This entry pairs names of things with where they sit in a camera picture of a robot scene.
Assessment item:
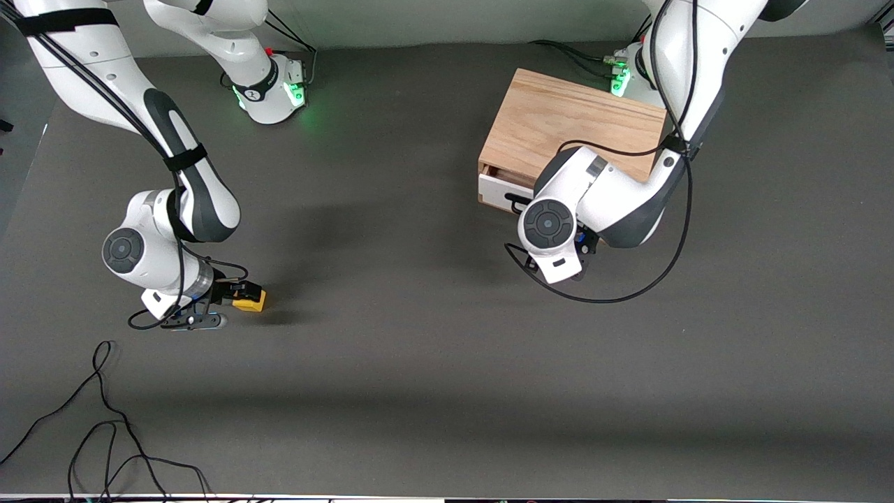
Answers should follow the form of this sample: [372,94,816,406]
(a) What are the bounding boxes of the white drawer with black handle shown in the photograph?
[478,164,542,214]

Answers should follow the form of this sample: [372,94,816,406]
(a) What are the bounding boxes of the wooden drawer cabinet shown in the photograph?
[478,68,669,210]

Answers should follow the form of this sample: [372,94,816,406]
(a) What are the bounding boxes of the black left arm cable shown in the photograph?
[504,0,699,305]

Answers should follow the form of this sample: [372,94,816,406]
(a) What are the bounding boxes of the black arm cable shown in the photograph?
[14,0,249,330]
[504,0,699,305]

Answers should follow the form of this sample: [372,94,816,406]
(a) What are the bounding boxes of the loose black cable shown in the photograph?
[0,340,214,501]

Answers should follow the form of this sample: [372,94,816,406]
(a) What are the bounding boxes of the black left arm base cables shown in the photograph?
[529,17,654,79]

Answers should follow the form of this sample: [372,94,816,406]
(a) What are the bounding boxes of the black arm base cables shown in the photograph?
[529,17,654,79]
[262,10,318,92]

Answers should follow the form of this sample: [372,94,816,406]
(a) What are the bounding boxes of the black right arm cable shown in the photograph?
[14,0,249,330]

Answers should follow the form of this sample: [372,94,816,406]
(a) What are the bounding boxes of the black right arm base cables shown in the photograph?
[262,10,318,92]

